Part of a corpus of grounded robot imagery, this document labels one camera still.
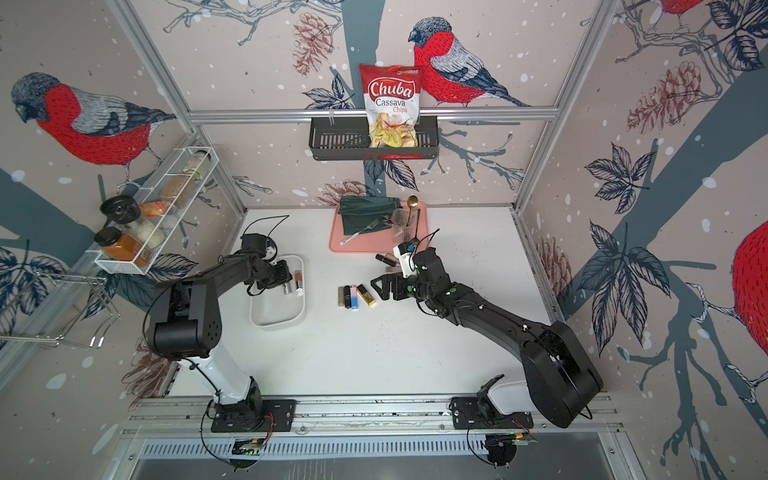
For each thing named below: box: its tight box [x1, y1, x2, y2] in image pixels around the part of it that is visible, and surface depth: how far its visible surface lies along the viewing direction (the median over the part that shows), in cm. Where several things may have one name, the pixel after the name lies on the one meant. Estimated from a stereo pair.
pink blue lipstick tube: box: [350, 285, 359, 310], surface depth 97 cm
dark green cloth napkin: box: [338, 196, 402, 235], surface depth 121 cm
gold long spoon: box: [406, 195, 419, 227], surface depth 106 cm
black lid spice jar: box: [100, 195, 165, 250], surface depth 65 cm
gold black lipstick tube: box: [356, 284, 377, 307], surface depth 96 cm
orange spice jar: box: [94, 227, 152, 268], surface depth 64 cm
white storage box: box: [250, 255, 306, 330], surface depth 94 cm
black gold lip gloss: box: [375, 253, 399, 267], surface depth 106 cm
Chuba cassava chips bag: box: [359, 64, 423, 148], surface depth 85 cm
